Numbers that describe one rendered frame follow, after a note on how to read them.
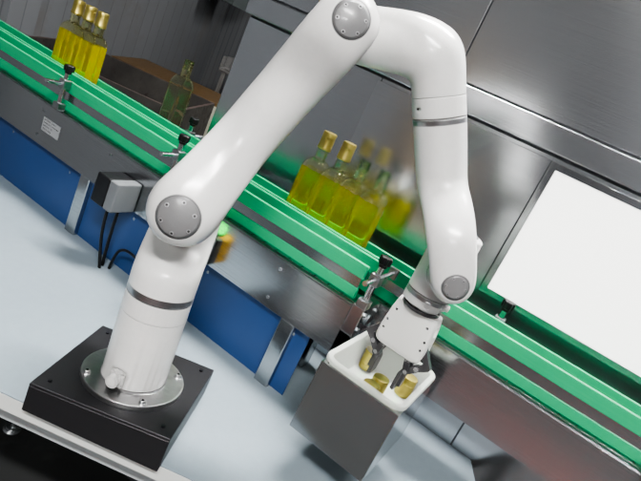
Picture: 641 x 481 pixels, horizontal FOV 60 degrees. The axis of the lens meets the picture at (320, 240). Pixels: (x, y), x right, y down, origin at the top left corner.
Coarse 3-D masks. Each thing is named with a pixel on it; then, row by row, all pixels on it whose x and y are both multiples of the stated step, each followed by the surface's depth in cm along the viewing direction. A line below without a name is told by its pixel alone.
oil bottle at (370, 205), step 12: (372, 192) 129; (360, 204) 130; (372, 204) 129; (384, 204) 131; (360, 216) 130; (372, 216) 129; (348, 228) 132; (360, 228) 130; (372, 228) 132; (360, 240) 131
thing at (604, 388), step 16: (16, 32) 192; (128, 96) 171; (144, 112) 167; (176, 128) 162; (256, 176) 150; (272, 192) 148; (464, 304) 127; (496, 320) 123; (512, 336) 122; (544, 352) 119; (576, 368) 117; (592, 384) 115; (624, 400) 113; (640, 416) 112
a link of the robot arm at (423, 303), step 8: (408, 288) 103; (408, 296) 102; (416, 296) 101; (416, 304) 101; (424, 304) 100; (432, 304) 100; (440, 304) 100; (424, 312) 102; (432, 312) 101; (440, 312) 103
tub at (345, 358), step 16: (368, 336) 119; (336, 352) 105; (352, 352) 114; (384, 352) 119; (336, 368) 102; (352, 368) 117; (384, 368) 119; (400, 368) 118; (368, 384) 100; (384, 400) 97; (400, 400) 114
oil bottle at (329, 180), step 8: (328, 168) 134; (320, 176) 134; (328, 176) 133; (336, 176) 133; (344, 176) 134; (320, 184) 135; (328, 184) 134; (336, 184) 133; (320, 192) 135; (328, 192) 134; (312, 200) 136; (320, 200) 135; (328, 200) 134; (312, 208) 136; (320, 208) 135; (328, 208) 135; (312, 216) 136; (320, 216) 135
